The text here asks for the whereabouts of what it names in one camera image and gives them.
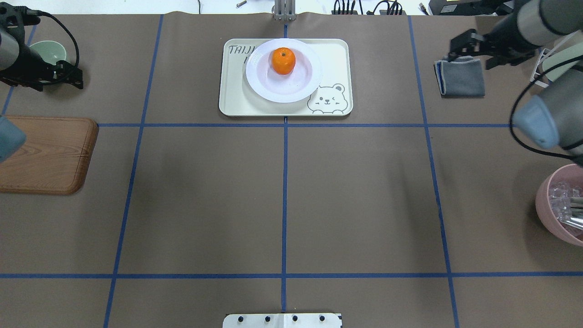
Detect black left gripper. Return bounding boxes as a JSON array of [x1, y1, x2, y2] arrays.
[[9, 56, 85, 92]]

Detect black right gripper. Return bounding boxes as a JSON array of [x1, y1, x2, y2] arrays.
[[448, 16, 542, 70]]

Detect white ceramic plate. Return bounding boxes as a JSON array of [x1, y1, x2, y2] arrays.
[[245, 39, 323, 103]]

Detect orange fruit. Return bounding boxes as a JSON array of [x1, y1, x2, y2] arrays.
[[271, 47, 296, 75]]

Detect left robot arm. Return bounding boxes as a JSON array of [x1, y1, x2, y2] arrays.
[[0, 27, 85, 161]]

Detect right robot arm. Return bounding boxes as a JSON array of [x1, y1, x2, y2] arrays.
[[435, 0, 583, 166]]

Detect cream bear serving tray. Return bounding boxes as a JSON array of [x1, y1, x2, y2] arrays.
[[219, 39, 353, 117]]

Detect green ceramic bowl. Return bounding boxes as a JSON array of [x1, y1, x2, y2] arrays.
[[30, 40, 67, 65]]

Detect folded grey cloth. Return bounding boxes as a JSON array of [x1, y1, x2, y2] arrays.
[[434, 56, 486, 97]]

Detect wooden cutting board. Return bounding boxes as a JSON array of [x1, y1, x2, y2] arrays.
[[0, 116, 99, 195]]

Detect green cup on rack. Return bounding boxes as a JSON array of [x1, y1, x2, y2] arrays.
[[542, 43, 583, 82]]

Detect pink bowl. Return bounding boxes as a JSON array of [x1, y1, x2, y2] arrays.
[[535, 164, 583, 247]]

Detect ice cubes in bowl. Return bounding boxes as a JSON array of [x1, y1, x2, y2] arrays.
[[548, 181, 583, 229]]

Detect metal scoop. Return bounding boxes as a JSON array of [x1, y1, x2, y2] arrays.
[[557, 197, 583, 229]]

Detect white wire cup rack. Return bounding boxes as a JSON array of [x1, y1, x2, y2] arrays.
[[529, 31, 583, 88]]

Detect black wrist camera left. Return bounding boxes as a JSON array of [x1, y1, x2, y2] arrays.
[[0, 2, 43, 40]]

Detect aluminium frame post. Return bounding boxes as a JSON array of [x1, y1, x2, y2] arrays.
[[271, 0, 297, 21]]

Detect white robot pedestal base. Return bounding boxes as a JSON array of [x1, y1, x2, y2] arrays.
[[222, 313, 343, 328]]

